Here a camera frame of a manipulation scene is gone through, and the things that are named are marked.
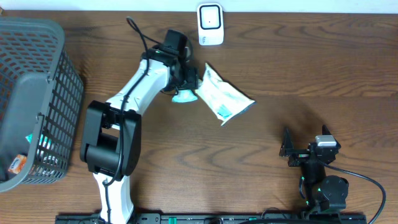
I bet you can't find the teal wet wipes pack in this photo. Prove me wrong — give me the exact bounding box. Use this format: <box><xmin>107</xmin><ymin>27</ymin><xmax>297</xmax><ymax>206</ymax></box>
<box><xmin>172</xmin><ymin>90</ymin><xmax>198</xmax><ymax>103</ymax></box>

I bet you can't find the white snack bag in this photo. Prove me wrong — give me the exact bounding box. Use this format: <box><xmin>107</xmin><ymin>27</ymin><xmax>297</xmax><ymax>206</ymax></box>
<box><xmin>195</xmin><ymin>63</ymin><xmax>256</xmax><ymax>126</ymax></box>

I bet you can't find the orange tissue pack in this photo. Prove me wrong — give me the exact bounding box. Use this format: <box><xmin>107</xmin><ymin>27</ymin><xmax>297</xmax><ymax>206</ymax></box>
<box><xmin>8</xmin><ymin>154</ymin><xmax>27</xmax><ymax>174</ymax></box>

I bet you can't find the teal kleenex tissue pack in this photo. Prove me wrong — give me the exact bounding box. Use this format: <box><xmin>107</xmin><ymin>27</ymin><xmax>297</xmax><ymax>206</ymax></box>
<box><xmin>25</xmin><ymin>133</ymin><xmax>52</xmax><ymax>156</ymax></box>

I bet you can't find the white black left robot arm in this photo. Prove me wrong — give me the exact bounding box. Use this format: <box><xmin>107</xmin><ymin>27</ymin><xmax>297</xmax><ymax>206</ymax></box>
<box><xmin>80</xmin><ymin>45</ymin><xmax>198</xmax><ymax>223</ymax></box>

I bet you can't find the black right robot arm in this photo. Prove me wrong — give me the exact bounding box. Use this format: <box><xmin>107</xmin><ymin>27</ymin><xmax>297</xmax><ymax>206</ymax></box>
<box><xmin>279</xmin><ymin>125</ymin><xmax>349</xmax><ymax>218</ymax></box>

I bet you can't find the white barcode scanner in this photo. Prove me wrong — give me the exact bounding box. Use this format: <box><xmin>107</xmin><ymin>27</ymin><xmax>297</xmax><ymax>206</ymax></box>
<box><xmin>197</xmin><ymin>2</ymin><xmax>224</xmax><ymax>46</ymax></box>

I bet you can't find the grey plastic basket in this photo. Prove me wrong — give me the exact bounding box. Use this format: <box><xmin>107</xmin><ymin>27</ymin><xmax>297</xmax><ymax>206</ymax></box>
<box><xmin>1</xmin><ymin>17</ymin><xmax>84</xmax><ymax>192</ymax></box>

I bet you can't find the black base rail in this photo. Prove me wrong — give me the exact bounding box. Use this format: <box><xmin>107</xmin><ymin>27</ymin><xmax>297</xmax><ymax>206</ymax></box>
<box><xmin>55</xmin><ymin>212</ymin><xmax>368</xmax><ymax>224</ymax></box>

